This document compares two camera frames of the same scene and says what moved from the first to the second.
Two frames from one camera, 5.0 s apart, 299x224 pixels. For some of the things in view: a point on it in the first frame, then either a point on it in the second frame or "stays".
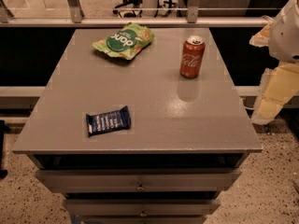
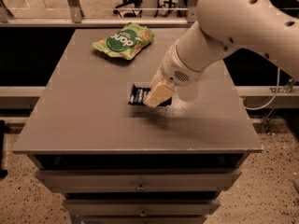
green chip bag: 125,42 stays
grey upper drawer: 137,179 stays
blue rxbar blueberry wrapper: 106,121 -> 138,95
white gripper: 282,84 -> 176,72
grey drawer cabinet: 186,149 stays
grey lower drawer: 142,207 stays
